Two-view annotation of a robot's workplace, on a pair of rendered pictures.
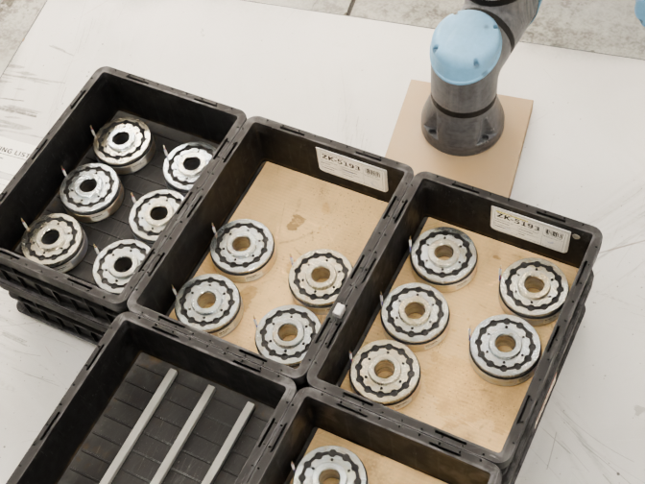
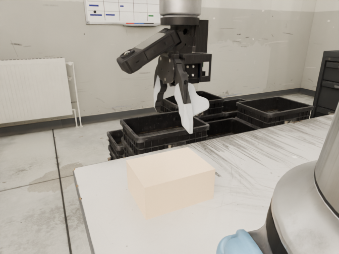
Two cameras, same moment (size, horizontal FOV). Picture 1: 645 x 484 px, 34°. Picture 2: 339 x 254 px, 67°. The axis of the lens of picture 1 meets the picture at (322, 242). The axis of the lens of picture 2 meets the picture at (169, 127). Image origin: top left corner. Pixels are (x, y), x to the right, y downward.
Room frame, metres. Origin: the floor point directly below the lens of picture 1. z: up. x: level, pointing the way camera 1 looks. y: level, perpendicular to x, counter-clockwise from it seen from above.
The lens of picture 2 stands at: (1.46, -0.40, 1.05)
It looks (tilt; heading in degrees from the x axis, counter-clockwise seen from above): 21 degrees down; 218
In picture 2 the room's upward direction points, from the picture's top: straight up
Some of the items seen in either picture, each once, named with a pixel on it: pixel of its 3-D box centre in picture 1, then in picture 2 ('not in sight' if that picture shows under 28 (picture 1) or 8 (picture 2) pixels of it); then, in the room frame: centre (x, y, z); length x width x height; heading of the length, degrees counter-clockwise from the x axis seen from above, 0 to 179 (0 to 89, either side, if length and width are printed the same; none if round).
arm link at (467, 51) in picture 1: (466, 58); not in sight; (1.21, -0.30, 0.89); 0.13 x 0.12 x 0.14; 141
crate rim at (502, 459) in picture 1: (458, 307); not in sight; (0.73, -0.17, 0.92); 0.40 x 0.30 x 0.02; 145
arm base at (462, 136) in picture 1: (463, 106); not in sight; (1.21, -0.29, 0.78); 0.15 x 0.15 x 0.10
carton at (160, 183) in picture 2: not in sight; (169, 179); (1.07, -0.71, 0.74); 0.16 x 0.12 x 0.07; 154
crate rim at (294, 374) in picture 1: (274, 239); not in sight; (0.90, 0.07, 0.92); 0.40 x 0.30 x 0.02; 145
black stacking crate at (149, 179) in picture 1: (120, 198); not in sight; (1.07, 0.32, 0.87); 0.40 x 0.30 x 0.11; 145
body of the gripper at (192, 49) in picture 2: not in sight; (182, 52); (1.05, -0.70, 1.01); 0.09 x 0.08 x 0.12; 154
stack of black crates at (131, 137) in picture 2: not in sight; (163, 159); (0.48, -1.22, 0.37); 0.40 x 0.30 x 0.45; 154
